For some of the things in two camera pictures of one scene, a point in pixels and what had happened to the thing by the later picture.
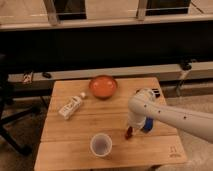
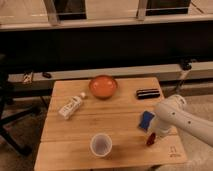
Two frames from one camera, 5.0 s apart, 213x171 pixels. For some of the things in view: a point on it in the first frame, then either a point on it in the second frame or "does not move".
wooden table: (86, 123) does not move
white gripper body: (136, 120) -> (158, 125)
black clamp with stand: (186, 66) does not move
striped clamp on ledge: (27, 77) does not move
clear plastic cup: (101, 144) does not move
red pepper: (129, 132) -> (151, 139)
